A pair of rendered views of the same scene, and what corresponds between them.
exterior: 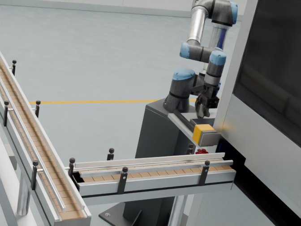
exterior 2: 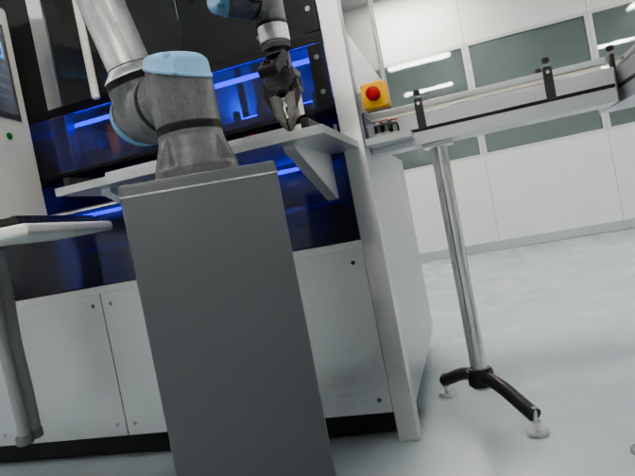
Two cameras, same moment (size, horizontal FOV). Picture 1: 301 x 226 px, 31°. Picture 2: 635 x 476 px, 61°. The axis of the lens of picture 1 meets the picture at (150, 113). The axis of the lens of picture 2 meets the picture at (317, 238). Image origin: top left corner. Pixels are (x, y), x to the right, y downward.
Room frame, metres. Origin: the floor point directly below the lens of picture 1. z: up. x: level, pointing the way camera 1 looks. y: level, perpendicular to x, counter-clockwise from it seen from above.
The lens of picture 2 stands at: (3.34, 0.70, 0.68)
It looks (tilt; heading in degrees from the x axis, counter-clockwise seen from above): 2 degrees down; 226
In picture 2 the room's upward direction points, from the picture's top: 11 degrees counter-clockwise
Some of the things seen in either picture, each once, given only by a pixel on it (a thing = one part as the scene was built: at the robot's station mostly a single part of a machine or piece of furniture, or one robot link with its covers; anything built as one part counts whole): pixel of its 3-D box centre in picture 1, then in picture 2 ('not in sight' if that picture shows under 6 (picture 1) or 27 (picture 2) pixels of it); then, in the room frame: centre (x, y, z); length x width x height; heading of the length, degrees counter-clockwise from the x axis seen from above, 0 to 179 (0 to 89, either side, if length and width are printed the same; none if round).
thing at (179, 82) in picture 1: (183, 81); (180, 91); (2.80, -0.14, 0.96); 0.13 x 0.12 x 0.14; 88
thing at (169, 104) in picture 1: (178, 100); (194, 153); (2.80, -0.14, 0.84); 0.15 x 0.15 x 0.10
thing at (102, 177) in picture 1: (156, 172); (482, 106); (1.83, -0.07, 0.92); 0.69 x 0.15 x 0.16; 121
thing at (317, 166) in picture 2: not in sight; (314, 176); (2.35, -0.29, 0.79); 0.34 x 0.03 x 0.13; 31
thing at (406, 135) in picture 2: not in sight; (390, 140); (2.05, -0.26, 0.87); 0.14 x 0.13 x 0.02; 31
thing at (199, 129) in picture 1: (204, 135); (375, 96); (2.10, -0.25, 0.99); 0.08 x 0.07 x 0.07; 31
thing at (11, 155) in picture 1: (10, 157); not in sight; (2.38, 0.66, 0.50); 0.12 x 0.05 x 0.09; 31
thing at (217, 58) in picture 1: (216, 63); (266, 5); (2.44, -0.26, 1.21); 0.09 x 0.08 x 0.11; 178
